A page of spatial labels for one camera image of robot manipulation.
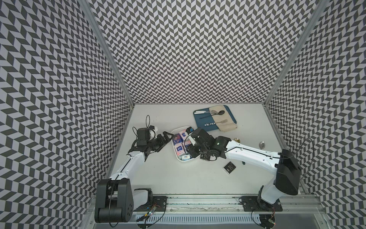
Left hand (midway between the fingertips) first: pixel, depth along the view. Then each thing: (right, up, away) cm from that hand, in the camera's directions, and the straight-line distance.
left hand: (170, 139), depth 85 cm
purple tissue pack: (+4, -1, +6) cm, 8 cm away
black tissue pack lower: (+36, -17, -1) cm, 40 cm away
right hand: (+12, -4, -7) cm, 15 cm away
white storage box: (+5, +6, +6) cm, 10 cm away
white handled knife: (+21, +17, +23) cm, 35 cm away
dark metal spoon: (+36, +17, +23) cm, 46 cm away
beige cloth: (+37, +12, +23) cm, 45 cm away
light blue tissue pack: (+9, -10, -3) cm, 14 cm away
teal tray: (+20, +9, +20) cm, 29 cm away
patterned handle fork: (+36, +10, +20) cm, 43 cm away
